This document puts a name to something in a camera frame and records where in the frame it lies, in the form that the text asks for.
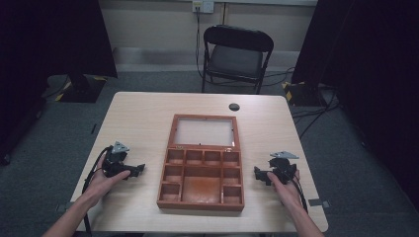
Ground dark curtain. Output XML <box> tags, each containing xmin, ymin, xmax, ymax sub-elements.
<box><xmin>291</xmin><ymin>0</ymin><xmax>419</xmax><ymax>211</ymax></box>
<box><xmin>0</xmin><ymin>0</ymin><xmax>119</xmax><ymax>166</ymax></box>

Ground person's left hand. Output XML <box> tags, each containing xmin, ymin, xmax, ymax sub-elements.
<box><xmin>86</xmin><ymin>153</ymin><xmax>131</xmax><ymax>202</ymax></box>

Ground black wall socket cable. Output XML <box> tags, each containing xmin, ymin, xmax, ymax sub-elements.
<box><xmin>195</xmin><ymin>7</ymin><xmax>211</xmax><ymax>80</ymax></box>

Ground black floor cables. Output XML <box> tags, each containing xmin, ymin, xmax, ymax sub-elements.
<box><xmin>263</xmin><ymin>66</ymin><xmax>344</xmax><ymax>140</ymax></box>

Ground black stand base striped tape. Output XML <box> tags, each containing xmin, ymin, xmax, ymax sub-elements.
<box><xmin>54</xmin><ymin>74</ymin><xmax>109</xmax><ymax>104</ymax></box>
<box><xmin>282</xmin><ymin>80</ymin><xmax>330</xmax><ymax>108</ymax></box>

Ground left hand-held gripper cable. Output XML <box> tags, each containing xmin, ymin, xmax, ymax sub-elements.
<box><xmin>81</xmin><ymin>145</ymin><xmax>112</xmax><ymax>237</ymax></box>

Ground black folding chair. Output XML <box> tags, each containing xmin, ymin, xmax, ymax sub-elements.
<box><xmin>201</xmin><ymin>24</ymin><xmax>276</xmax><ymax>96</ymax></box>

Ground white wall socket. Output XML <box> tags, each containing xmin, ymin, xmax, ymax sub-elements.
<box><xmin>192</xmin><ymin>0</ymin><xmax>215</xmax><ymax>15</ymax></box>

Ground right hand-held gripper cable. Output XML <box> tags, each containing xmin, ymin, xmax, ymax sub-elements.
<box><xmin>289</xmin><ymin>173</ymin><xmax>309</xmax><ymax>214</ymax></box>

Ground hand-held gripper cable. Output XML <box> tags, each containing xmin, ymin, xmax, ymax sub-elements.
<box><xmin>81</xmin><ymin>145</ymin><xmax>112</xmax><ymax>237</ymax></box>
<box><xmin>289</xmin><ymin>173</ymin><xmax>309</xmax><ymax>214</ymax></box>

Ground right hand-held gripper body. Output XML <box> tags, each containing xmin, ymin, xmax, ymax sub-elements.
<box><xmin>268</xmin><ymin>150</ymin><xmax>300</xmax><ymax>186</ymax></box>

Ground wooden compartment box with lid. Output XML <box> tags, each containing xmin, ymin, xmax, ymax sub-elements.
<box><xmin>156</xmin><ymin>114</ymin><xmax>246</xmax><ymax>212</ymax></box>

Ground grey floor tape strip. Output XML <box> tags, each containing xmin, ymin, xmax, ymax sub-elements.
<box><xmin>54</xmin><ymin>200</ymin><xmax>74</xmax><ymax>213</ymax></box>
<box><xmin>307</xmin><ymin>198</ymin><xmax>332</xmax><ymax>209</ymax></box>

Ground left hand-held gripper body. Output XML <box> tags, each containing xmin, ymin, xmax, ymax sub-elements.
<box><xmin>102</xmin><ymin>140</ymin><xmax>133</xmax><ymax>179</ymax></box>

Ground person's right hand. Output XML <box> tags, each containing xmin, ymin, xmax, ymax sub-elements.
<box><xmin>266</xmin><ymin>169</ymin><xmax>302</xmax><ymax>209</ymax></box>

